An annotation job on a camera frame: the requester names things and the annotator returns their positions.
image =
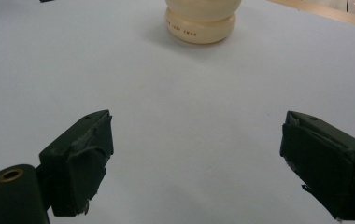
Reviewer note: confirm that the cream round pen holder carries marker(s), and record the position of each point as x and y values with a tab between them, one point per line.
202	21

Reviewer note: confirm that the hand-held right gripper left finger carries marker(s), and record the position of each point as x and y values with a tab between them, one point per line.
73	161

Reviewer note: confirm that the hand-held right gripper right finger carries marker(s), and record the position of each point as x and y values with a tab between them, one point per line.
325	161

